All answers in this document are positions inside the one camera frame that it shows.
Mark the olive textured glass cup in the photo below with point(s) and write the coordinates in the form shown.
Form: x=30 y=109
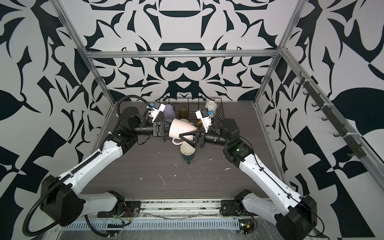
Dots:
x=183 y=112

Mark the lilac plastic cup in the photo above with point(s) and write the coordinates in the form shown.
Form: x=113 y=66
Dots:
x=169 y=112

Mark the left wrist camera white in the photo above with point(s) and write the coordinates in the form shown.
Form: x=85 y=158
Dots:
x=154 y=110

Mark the black wire dish rack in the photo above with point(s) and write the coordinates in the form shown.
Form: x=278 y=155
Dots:
x=194 y=104

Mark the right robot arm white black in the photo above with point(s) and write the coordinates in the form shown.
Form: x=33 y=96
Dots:
x=294 y=215

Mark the dark green mug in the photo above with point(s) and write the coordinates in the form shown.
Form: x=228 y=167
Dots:
x=188 y=152

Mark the pink cream mug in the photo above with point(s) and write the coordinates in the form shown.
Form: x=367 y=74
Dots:
x=179 y=127

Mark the yellow mug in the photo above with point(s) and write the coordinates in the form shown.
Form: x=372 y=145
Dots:
x=205 y=123

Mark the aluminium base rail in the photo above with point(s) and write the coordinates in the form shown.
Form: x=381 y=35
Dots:
x=173 y=208

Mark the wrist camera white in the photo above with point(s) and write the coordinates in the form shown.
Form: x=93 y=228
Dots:
x=204 y=116
x=154 y=110

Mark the white faceted mug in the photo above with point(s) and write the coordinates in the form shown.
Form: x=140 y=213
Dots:
x=212 y=106

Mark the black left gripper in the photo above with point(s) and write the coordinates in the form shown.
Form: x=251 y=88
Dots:
x=158 y=128

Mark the white slotted cable duct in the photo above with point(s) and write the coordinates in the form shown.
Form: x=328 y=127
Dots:
x=174 y=224

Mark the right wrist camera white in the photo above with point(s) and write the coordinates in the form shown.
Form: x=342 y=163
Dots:
x=204 y=116

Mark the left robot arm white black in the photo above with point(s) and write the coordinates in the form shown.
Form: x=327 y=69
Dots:
x=61 y=197

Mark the wall hook rail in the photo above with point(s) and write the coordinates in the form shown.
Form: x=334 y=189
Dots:
x=333 y=115

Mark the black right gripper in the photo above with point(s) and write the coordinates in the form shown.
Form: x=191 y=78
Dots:
x=203 y=138

